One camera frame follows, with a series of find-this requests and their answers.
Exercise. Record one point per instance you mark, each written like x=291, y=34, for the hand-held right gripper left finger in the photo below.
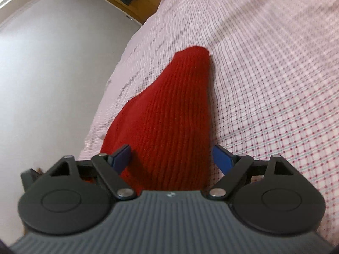
x=121, y=156

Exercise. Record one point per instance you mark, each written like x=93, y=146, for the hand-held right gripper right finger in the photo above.
x=223, y=158

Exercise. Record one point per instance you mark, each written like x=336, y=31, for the red knit cardigan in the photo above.
x=169, y=116

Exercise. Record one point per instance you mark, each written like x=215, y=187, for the pink checked bed sheet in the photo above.
x=264, y=71

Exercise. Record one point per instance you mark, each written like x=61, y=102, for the wooden wardrobe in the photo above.
x=148, y=8

